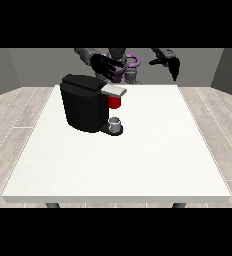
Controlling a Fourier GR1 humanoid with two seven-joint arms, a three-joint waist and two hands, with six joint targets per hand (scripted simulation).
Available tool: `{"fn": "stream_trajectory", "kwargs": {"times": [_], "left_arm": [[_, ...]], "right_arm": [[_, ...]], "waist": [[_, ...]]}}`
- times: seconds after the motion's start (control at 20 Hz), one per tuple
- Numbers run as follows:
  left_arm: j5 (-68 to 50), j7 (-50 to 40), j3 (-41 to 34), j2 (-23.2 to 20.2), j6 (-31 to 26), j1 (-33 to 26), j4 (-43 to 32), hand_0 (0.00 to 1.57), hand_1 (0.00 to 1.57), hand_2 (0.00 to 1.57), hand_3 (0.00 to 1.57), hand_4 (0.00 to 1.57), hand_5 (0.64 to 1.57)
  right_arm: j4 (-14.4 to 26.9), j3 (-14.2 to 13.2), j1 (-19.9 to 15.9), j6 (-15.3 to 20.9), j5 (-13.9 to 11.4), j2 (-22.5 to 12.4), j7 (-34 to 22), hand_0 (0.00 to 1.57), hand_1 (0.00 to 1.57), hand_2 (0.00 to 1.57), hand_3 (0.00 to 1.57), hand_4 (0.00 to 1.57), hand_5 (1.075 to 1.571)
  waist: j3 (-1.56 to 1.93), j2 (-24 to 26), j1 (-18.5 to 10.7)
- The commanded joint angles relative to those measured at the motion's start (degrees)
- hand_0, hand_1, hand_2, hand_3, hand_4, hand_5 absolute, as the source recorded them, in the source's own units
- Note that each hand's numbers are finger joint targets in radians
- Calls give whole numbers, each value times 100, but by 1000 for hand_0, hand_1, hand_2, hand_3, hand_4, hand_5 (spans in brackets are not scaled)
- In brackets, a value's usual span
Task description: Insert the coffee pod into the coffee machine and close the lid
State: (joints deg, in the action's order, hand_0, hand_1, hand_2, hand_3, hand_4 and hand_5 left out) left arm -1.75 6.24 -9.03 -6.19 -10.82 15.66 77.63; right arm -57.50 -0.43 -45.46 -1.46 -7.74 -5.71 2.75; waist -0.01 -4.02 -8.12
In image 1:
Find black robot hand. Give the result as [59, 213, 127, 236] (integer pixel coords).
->
[148, 55, 181, 82]
[89, 53, 126, 81]

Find pale grey machine lid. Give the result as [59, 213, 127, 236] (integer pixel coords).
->
[100, 83, 128, 99]

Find red pod holder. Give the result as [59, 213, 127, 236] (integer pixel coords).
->
[107, 95, 122, 110]

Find black coffee machine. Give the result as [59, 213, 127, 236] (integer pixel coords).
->
[59, 74, 124, 137]

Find grey robot trunk purple rings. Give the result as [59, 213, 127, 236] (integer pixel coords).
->
[100, 48, 142, 85]

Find small grey cup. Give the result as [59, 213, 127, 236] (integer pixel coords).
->
[108, 117, 122, 133]

